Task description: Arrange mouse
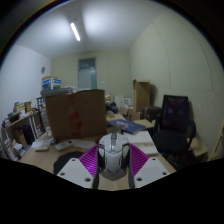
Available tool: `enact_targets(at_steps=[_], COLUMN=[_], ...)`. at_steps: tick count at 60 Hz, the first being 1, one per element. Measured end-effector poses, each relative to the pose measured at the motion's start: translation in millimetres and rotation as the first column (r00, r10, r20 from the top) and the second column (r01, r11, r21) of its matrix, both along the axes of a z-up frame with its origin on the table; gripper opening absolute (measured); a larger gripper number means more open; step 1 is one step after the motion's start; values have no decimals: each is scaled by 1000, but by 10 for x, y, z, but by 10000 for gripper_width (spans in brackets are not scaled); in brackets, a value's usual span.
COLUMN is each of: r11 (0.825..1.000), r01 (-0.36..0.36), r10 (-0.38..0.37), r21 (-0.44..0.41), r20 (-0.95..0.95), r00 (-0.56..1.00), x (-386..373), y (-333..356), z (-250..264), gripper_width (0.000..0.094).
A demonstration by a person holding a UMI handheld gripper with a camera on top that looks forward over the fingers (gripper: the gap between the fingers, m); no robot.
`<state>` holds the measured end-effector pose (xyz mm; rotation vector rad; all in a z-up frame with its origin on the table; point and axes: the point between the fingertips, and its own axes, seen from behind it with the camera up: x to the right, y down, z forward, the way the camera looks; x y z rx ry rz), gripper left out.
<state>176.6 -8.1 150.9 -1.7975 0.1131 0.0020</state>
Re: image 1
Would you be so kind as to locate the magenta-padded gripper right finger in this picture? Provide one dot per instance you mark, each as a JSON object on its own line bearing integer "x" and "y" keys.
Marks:
{"x": 151, "y": 170}

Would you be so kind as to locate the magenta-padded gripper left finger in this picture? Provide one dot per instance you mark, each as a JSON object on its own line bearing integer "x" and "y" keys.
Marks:
{"x": 75, "y": 171}

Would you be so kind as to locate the white and grey computer mouse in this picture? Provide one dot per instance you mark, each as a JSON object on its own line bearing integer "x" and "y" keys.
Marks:
{"x": 113, "y": 156}

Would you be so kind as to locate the white remote control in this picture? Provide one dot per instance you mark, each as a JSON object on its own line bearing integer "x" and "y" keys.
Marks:
{"x": 64, "y": 145}

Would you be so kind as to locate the white paper sheets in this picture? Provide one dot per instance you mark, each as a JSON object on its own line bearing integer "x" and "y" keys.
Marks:
{"x": 86, "y": 143}

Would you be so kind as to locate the small white flat device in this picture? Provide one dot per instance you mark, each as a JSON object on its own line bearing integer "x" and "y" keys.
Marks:
{"x": 41, "y": 148}

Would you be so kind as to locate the black office chair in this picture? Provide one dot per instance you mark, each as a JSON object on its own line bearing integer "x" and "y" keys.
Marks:
{"x": 173, "y": 130}

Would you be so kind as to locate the blue book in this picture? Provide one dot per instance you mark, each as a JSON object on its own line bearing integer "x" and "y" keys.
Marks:
{"x": 128, "y": 126}

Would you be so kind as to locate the large brown cardboard box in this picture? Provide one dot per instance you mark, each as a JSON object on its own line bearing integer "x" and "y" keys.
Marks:
{"x": 76, "y": 113}

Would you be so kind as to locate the cluttered shelf unit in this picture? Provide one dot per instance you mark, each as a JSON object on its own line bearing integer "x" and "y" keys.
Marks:
{"x": 20, "y": 130}

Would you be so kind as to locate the black bag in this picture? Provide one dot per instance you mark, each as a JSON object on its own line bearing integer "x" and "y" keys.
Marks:
{"x": 112, "y": 107}

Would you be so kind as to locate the tall open cardboard box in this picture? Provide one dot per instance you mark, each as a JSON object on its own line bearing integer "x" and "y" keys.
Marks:
{"x": 141, "y": 95}

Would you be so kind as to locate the blue and white box stack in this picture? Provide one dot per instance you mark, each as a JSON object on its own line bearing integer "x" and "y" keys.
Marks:
{"x": 51, "y": 83}

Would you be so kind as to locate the grey door with window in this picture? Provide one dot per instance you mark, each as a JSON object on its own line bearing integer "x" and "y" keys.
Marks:
{"x": 87, "y": 75}

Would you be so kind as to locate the ceiling tube light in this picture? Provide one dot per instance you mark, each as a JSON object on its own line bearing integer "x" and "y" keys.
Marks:
{"x": 75, "y": 31}

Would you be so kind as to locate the round wall clock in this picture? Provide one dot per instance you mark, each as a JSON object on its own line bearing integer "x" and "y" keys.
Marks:
{"x": 43, "y": 69}

